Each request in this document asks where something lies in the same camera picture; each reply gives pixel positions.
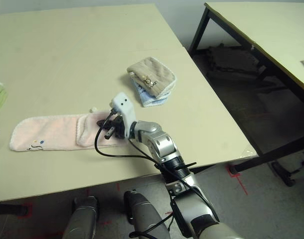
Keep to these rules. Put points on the blue folded towel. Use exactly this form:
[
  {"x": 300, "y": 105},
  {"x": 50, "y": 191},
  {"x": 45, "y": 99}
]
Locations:
[{"x": 149, "y": 99}]

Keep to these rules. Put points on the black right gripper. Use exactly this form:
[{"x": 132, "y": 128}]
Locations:
[{"x": 119, "y": 128}]

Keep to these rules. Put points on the grey robot left leg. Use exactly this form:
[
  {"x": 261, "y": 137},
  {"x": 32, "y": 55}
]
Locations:
[{"x": 81, "y": 219}]

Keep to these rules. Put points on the clear table corner protector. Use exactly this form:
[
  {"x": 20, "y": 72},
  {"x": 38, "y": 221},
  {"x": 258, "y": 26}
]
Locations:
[{"x": 249, "y": 153}]

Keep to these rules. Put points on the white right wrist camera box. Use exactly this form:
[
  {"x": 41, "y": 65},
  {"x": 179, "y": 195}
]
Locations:
[{"x": 124, "y": 107}]

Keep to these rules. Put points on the beige side table black frame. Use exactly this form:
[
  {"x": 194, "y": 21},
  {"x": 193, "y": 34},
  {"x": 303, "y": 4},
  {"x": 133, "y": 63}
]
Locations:
[{"x": 274, "y": 30}]

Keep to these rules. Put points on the black caster foot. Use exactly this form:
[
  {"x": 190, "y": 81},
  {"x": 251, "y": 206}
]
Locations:
[{"x": 282, "y": 174}]

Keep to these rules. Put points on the pink towel with white trim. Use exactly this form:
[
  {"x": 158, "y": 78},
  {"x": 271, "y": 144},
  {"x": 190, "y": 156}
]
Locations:
[{"x": 49, "y": 132}]

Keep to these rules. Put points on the dark mat under side table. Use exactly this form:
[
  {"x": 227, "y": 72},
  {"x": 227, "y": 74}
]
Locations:
[{"x": 231, "y": 59}]

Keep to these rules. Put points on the beige folded towel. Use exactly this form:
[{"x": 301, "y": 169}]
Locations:
[{"x": 154, "y": 74}]

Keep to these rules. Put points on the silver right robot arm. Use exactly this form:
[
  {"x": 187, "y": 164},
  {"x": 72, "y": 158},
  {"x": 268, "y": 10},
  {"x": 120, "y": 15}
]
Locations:
[{"x": 162, "y": 144}]

